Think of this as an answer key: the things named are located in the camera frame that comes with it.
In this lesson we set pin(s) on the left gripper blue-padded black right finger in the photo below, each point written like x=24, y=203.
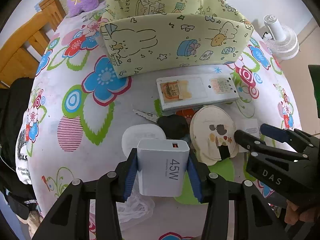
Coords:
x=254, y=218

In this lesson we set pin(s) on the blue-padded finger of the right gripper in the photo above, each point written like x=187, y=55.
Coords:
x=294, y=137

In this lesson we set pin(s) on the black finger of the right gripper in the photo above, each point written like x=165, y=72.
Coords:
x=254, y=144

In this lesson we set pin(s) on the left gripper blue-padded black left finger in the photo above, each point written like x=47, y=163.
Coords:
x=69, y=216

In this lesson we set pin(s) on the small white charger block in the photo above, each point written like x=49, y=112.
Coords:
x=249, y=126

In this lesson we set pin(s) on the clear plastic bag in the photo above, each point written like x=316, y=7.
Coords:
x=135, y=210

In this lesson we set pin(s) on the black key fob with key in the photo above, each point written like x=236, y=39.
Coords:
x=174, y=126

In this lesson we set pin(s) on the white remote control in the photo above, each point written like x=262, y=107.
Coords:
x=186, y=91

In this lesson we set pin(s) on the white 45W charger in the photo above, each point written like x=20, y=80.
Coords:
x=162, y=164

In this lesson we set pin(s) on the white oval case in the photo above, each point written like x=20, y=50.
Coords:
x=132, y=136

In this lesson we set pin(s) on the black clothing on chair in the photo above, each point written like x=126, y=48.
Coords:
x=20, y=197

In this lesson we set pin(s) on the white floor fan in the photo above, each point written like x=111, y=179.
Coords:
x=284, y=43

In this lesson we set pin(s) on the floral tablecloth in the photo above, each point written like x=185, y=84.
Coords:
x=78, y=109

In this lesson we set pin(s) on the yellow cartoon fabric storage box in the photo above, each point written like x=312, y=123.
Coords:
x=147, y=35

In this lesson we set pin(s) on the wooden chair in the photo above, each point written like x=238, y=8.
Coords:
x=16, y=61

